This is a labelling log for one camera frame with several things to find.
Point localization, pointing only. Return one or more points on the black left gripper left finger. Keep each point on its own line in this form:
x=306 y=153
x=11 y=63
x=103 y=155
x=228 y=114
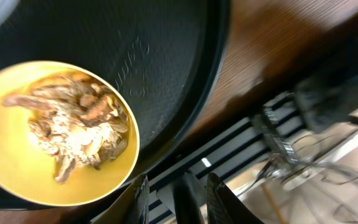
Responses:
x=131 y=207

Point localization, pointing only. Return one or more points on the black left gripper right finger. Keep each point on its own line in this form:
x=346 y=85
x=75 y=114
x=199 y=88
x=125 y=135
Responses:
x=223 y=206

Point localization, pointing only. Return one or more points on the food scraps pile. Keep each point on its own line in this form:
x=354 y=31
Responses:
x=80 y=122

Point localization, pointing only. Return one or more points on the yellow plastic bowl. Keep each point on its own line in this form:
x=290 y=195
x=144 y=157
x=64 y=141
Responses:
x=27 y=172

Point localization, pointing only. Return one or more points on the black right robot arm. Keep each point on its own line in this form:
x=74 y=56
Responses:
x=321 y=103

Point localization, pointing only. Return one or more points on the round black serving tray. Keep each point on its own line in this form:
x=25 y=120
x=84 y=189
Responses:
x=162 y=56

